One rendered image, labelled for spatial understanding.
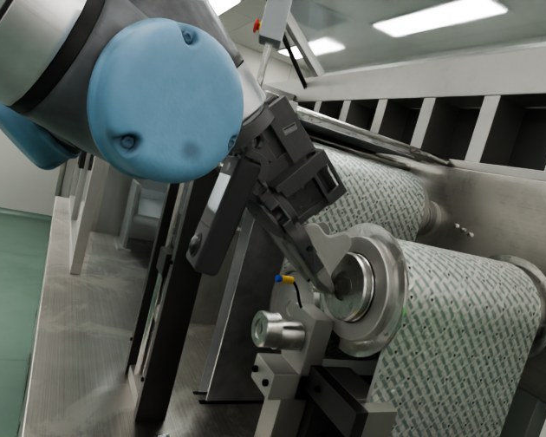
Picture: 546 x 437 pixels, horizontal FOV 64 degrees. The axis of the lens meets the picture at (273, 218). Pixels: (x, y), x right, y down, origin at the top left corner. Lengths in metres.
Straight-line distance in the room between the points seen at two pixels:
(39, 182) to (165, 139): 5.75
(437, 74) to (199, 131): 0.83
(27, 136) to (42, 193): 5.64
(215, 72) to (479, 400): 0.51
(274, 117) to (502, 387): 0.43
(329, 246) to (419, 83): 0.63
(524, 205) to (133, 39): 0.67
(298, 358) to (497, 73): 0.62
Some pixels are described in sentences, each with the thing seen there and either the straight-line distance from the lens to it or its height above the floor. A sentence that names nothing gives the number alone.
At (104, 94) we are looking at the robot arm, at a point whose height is 1.37.
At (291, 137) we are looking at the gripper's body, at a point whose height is 1.39.
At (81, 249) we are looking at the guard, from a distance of 1.39.
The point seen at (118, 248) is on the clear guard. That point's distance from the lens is 1.41.
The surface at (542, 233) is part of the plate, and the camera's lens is 0.76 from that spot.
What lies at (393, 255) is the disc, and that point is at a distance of 0.47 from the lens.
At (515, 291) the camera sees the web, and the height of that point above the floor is 1.29.
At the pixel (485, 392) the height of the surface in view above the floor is 1.16.
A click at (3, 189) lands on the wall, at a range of 6.00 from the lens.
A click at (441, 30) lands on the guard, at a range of 1.02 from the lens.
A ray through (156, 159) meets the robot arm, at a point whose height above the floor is 1.35.
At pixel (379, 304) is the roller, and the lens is 0.46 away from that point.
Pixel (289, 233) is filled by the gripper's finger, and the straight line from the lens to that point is 0.41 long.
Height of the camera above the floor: 1.36
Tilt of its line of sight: 7 degrees down
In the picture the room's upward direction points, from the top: 15 degrees clockwise
